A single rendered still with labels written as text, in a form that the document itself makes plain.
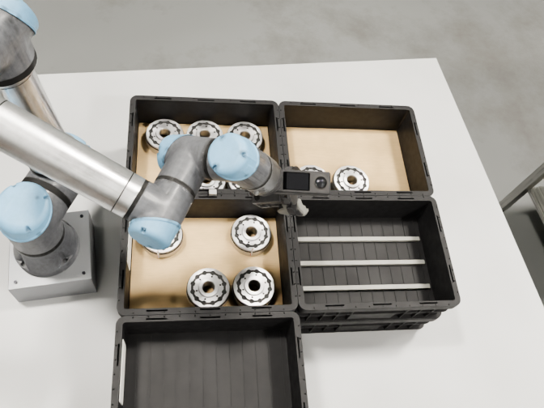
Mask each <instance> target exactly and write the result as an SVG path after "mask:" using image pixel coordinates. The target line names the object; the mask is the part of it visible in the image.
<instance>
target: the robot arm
mask: <svg viewBox="0 0 544 408"><path fill-rule="evenodd" d="M38 27H39V23H38V19H37V17H36V15H35V14H34V12H33V11H32V9H31V8H30V7H29V6H28V5H27V4H26V3H25V2H24V1H23V0H0V151H1V152H2V153H4V154H5V155H8V156H10V157H11V158H13V159H15V160H17V161H19V162H20V163H22V164H24V165H26V166H28V167H29V168H30V170H29V172H28V174H27V175H26V176H25V177H24V178H23V180H22V181H21V182H18V183H16V185H10V186H9V187H7V188H6V189H4V190H3V191H2V192H1V193H0V231H1V233H2V234H3V235H4V236H5V237H6V238H8V240H9V241H10V242H11V243H12V244H13V253H14V256H15V260H16V261H17V263H18V264H19V266H20V267H21V268H22V269H23V270H24V271H25V272H27V273H28V274H31V275H34V276H36V277H50V276H54V275H56V274H60V273H61V272H63V271H64V270H66V269H68V268H69V267H70V266H71V265H72V264H73V263H74V261H75V259H76V258H77V256H78V254H79V249H80V241H79V236H78V234H77V232H76V231H75V229H74V228H73V227H72V226H71V225H70V224H69V223H67V222H66V221H65V220H63V217H64V216H65V214H66V212H67V211H68V210H69V208H70V206H71V205H72V203H73V201H74V200H75V199H76V197H77V196H78V194H80V195H82V196H84V197H85V198H87V199H89V200H91V201H93V202H94V203H96V204H98V205H100V206H102V207H103V208H105V209H107V210H110V211H112V212H113V213H114V214H116V215H119V216H121V217H122V218H124V219H126V220H128V221H130V226H129V228H128V233H129V234H130V236H131V237H132V238H133V239H134V240H136V241H137V242H138V243H139V244H141V245H143V246H145V247H148V248H150V249H156V250H162V249H166V248H168V247H169V246H170V244H171V243H172V241H173V239H174V238H175V236H176V234H177V232H178V231H180V229H181V224H182V223H183V221H184V219H185V216H186V215H187V213H188V211H189V208H190V207H191V205H192V203H193V200H194V199H195V197H196V195H197V194H198V191H199V189H200V188H201V186H202V183H203V181H204V180H212V181H226V182H231V183H234V184H237V185H239V186H240V189H247V190H248V191H250V192H249V193H250V195H251V196H252V204H254V205H256V206H259V207H261V208H272V207H279V204H282V206H283V208H282V209H279V210H278V213H279V214H282V215H294V216H305V215H306V214H307V213H308V208H306V206H304V205H303V204H302V202H301V200H300V199H299V198H298V195H304V196H319V197H327V196H329V195H330V177H331V175H330V173H329V172H316V171H303V170H300V169H299V168H298V167H297V166H288V167H286V168H285V169H281V168H280V167H279V165H278V164H277V162H276V161H275V160H274V159H272V158H271V157H270V156H268V155H267V154H266V153H264V152H263V151H261V150H260V149H259V148H257V147H256V146H255V145H254V144H253V143H252V142H251V141H250V140H248V139H247V138H245V137H242V136H240V135H239V134H234V133H227V134H223V135H221V136H218V137H217V138H207V137H199V136H193V135H191V134H172V135H168V136H167V137H165V138H164V139H163V140H162V141H161V143H160V145H159V153H157V162H158V165H159V168H160V169H161V170H160V172H159V175H158V176H157V177H156V179H155V181H154V183H152V182H150V181H148V180H146V179H145V178H143V177H141V176H139V175H138V174H136V173H134V172H132V171H130V170H129V169H128V168H125V167H123V166H122V165H120V164H118V163H117V162H115V161H113V160H111V159H110V158H108V157H106V156H105V155H102V154H100V153H99V152H98V151H95V150H94V149H92V148H91V147H90V146H88V145H87V144H86V142H85V141H84V140H82V139H81V138H80V137H78V136H76V135H74V134H71V133H67V132H65V131H64V129H63V128H62V125H61V123H60V121H59V120H58V118H57V114H56V113H55V111H54V109H53V106H52V105H51V103H50V101H49V98H48V96H47V95H46V92H45V90H44V88H43V86H42V84H41V82H40V80H39V78H38V76H37V74H36V71H35V69H36V65H37V60H38V58H37V54H36V50H35V49H34V47H33V45H32V42H31V38H32V36H35V35H36V31H37V30H38ZM259 204H260V205H259Z"/></svg>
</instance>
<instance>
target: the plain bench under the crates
mask: <svg viewBox="0 0 544 408"><path fill-rule="evenodd" d="M37 76H38V78H39V80H40V82H41V84H42V86H43V88H44V90H45V92H46V95H47V96H48V98H49V101H50V103H51V105H52V106H53V109H54V111H55V113H56V114H57V118H58V120H59V121H60V123H61V125H62V128H63V129H64V131H65V132H67V133H71V134H74V135H76V136H78V137H80V138H81V139H82V140H84V141H85V142H86V144H87V145H88V146H90V147H91V148H92V149H94V150H95V151H98V152H99V153H100V154H102V155H105V156H106V157H108V158H110V159H111V160H113V161H115V162H117V163H118V164H120V165H122V166H123V167H125V166H126V152H127V140H128V127H129V114H130V99H131V98H132V97H133V96H179V97H199V98H220V99H241V100H273V101H275V102H276V103H277V104H278V105H279V104H280V103H281V102H282V101H301V102H322V103H343V104H383V105H404V106H410V107H411V108H412V109H413V110H414V114H415V117H416V121H417V124H418V128H419V133H420V137H421V140H422V144H423V149H424V153H425V156H426V160H427V166H428V169H429V172H430V176H431V182H432V186H433V189H434V193H433V194H432V195H431V197H433V198H434V199H435V200H436V202H437V206H438V209H439V212H440V218H441V222H442V225H443V229H444V234H445V238H446V241H447V245H448V250H449V254H450V257H451V261H452V264H453V270H454V274H455V278H456V281H457V287H458V291H459V294H460V297H461V302H460V303H459V304H458V305H457V306H456V307H455V308H452V309H448V310H447V311H446V312H441V315H440V317H439V318H438V319H436V320H435V321H429V322H428V323H427V324H424V327H423V328H422V329H405V330H383V331H360V332H338V333H315V334H301V336H302V344H303V353H304V369H305V377H306V385H307V394H308V408H544V307H543V304H542V302H541V300H540V297H539V295H538V292H537V290H536V288H535V286H534V284H533V280H532V279H531V277H530V274H529V271H528V270H527V267H526V265H525V262H524V260H523V258H522V256H521V253H520V250H519V249H518V247H517V245H516V241H515V240H514V237H513V235H512V232H511V230H510V228H509V226H508V223H507V220H506V219H505V217H504V213H503V211H502V210H501V207H500V205H499V202H498V200H497V198H496V196H495V193H494V190H493V189H492V187H491V183H490V181H489V180H488V177H487V175H486V172H485V170H484V168H483V165H482V163H481V160H480V159H479V157H478V153H477V151H476V150H475V147H474V144H473V142H472V140H471V138H470V135H469V133H468V130H467V129H466V127H465V123H464V121H463V120H462V117H461V114H460V112H459V110H458V108H457V105H456V103H455V100H454V99H453V96H452V93H451V91H450V90H449V87H448V84H447V82H446V80H445V78H444V75H443V73H442V70H441V69H440V66H439V63H438V61H437V60H436V58H421V59H402V60H382V61H362V62H323V63H304V64H284V65H264V66H226V67H206V68H186V69H166V70H128V71H108V72H88V73H69V74H38V75H37ZM29 170H30V168H29V167H28V166H26V165H24V164H22V163H20V162H19V161H17V160H15V159H13V158H11V157H10V156H8V155H5V154H4V153H2V152H1V151H0V193H1V192H2V191H3V190H4V189H6V188H7V187H9V186H10V185H16V183H18V182H21V181H22V180H23V178H24V177H25V176H26V175H27V174H28V172H29ZM80 210H89V213H90V216H91V220H92V222H93V225H94V232H95V250H96V284H97V292H93V293H87V294H81V295H69V296H63V297H56V298H50V299H43V300H31V301H25V302H18V301H17V300H16V298H15V297H14V296H13V295H12V294H11V293H10V292H9V291H8V273H9V247H10V241H9V240H8V238H6V237H5V236H4V235H3V234H2V233H1V231H0V408H110V405H111V392H112V379H113V355H114V342H115V329H116V323H117V320H118V319H119V318H120V315H119V314H118V311H117V292H118V279H119V266H120V253H121V229H122V217H121V216H119V215H116V214H114V213H113V212H112V211H110V210H107V209H105V208H103V207H102V206H100V205H98V204H96V203H94V202H93V201H91V200H89V199H87V198H85V197H84V196H82V195H80V194H78V196H77V197H76V199H75V200H74V201H73V203H72V205H71V206H70V208H69V210H68V211H67V212H73V211H80Z"/></svg>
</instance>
